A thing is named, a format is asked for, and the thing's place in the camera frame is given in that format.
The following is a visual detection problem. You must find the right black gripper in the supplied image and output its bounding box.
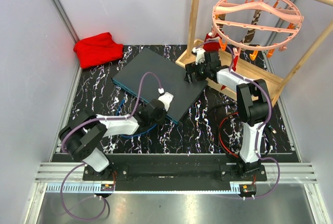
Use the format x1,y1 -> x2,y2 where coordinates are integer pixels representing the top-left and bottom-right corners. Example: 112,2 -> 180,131
184,60 -> 209,86

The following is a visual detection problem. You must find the blue ethernet cable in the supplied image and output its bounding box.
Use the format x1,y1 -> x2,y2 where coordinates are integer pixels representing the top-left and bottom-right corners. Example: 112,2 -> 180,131
116,98 -> 157,138

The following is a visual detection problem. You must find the black ethernet cable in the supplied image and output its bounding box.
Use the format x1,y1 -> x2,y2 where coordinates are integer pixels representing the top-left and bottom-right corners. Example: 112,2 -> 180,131
208,103 -> 277,157

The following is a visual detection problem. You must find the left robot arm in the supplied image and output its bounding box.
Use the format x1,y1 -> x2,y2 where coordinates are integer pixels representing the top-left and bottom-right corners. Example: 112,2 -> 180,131
58,96 -> 171,180

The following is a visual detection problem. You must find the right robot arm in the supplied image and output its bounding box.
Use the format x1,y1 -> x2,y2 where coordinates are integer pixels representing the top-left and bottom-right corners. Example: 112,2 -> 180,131
184,48 -> 272,181

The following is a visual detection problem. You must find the red sock left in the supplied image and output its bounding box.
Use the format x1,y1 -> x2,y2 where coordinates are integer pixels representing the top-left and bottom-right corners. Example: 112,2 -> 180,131
203,29 -> 221,52

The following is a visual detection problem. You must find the red sock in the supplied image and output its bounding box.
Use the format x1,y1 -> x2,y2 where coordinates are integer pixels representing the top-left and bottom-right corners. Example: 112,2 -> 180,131
217,47 -> 242,92
203,29 -> 221,52

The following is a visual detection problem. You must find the red sock right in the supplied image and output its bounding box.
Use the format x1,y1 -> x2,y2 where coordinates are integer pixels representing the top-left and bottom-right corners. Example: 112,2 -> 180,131
217,47 -> 242,92

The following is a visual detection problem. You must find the brown striped sock front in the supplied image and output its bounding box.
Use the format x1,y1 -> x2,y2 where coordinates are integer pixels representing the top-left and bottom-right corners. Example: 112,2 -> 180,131
213,14 -> 226,37

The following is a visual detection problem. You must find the brown striped sock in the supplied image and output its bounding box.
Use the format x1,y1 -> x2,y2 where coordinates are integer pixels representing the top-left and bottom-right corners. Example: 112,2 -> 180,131
213,14 -> 226,37
240,10 -> 261,45

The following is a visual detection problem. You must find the brown striped sock back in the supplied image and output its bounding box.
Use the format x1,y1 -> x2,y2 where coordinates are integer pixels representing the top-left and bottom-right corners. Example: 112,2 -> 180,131
240,10 -> 261,45

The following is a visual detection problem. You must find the red folded cloth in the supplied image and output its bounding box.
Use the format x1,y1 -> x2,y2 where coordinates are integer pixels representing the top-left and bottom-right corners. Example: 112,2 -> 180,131
73,32 -> 123,69

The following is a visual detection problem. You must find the pink round clip hanger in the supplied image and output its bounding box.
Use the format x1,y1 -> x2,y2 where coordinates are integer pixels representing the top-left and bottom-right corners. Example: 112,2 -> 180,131
209,0 -> 304,60

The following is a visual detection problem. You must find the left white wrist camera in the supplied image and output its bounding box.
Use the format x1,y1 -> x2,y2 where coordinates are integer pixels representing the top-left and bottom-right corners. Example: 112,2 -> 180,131
158,92 -> 174,111

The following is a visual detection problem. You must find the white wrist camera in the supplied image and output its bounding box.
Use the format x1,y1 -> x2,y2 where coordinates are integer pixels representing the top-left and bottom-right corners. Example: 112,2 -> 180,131
158,92 -> 174,111
191,47 -> 206,65

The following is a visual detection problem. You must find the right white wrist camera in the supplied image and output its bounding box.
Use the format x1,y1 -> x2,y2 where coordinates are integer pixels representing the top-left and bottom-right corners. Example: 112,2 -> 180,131
191,47 -> 206,65

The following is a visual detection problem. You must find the dark blue network switch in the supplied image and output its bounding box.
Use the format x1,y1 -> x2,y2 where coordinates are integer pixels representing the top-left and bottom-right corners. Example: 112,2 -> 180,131
112,48 -> 208,124

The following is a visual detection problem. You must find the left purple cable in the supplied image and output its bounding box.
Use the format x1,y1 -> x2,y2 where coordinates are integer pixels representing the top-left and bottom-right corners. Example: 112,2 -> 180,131
60,71 -> 164,221

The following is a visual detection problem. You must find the purple cable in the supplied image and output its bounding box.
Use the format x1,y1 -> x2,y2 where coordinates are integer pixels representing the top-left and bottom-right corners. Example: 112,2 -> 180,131
60,71 -> 164,221
195,40 -> 281,200

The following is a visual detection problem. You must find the wooden drying rack frame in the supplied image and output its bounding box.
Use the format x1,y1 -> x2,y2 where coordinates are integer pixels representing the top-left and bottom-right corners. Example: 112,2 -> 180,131
175,0 -> 333,106

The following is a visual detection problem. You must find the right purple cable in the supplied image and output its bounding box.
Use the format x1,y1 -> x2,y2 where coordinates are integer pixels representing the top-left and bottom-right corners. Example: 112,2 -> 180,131
195,40 -> 281,200

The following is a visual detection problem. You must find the red ethernet cable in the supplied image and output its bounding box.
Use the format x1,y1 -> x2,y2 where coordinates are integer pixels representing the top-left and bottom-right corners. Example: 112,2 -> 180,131
217,111 -> 241,159

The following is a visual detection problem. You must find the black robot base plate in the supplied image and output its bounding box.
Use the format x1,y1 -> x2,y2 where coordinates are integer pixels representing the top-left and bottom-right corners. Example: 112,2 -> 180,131
82,152 -> 302,192

